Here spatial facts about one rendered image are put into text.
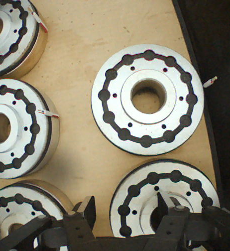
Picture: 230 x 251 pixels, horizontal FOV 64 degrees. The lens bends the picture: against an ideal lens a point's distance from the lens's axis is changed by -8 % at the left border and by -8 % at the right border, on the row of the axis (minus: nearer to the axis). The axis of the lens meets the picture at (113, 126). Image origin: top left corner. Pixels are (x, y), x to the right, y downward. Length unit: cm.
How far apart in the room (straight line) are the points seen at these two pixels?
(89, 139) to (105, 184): 5
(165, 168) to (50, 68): 16
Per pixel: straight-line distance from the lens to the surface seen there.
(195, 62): 23
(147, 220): 18
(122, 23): 24
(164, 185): 18
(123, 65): 18
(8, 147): 20
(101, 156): 21
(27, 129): 20
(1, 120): 23
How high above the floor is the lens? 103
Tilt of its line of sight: 84 degrees down
